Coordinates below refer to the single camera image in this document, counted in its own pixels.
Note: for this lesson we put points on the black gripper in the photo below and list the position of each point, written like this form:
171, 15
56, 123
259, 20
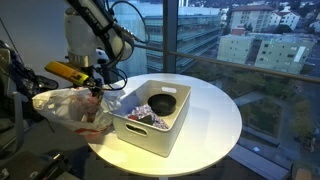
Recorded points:
94, 87

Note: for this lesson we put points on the black bowl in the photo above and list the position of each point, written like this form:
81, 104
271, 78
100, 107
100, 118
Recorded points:
162, 105

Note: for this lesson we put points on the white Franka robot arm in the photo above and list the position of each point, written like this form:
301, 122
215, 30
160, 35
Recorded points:
80, 36

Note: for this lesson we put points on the black bag on armchair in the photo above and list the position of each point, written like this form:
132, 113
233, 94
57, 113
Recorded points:
26, 83

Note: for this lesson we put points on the white plastic basket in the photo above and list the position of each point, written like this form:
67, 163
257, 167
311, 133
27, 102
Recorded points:
156, 140

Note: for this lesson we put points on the red cloth item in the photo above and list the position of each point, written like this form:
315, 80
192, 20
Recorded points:
132, 117

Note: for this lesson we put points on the blue white checkered cloth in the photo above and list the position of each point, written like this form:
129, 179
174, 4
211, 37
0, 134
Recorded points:
146, 110

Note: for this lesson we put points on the green cloth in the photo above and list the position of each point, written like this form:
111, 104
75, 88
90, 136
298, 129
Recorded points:
146, 120

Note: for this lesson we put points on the grey armchair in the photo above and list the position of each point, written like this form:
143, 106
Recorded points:
18, 120

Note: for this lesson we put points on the dark window mullion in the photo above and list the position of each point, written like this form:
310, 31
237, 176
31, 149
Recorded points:
170, 36

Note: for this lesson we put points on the round white table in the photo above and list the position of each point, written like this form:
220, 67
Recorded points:
206, 133

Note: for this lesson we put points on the grey window handrail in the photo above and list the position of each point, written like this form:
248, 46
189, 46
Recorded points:
250, 67

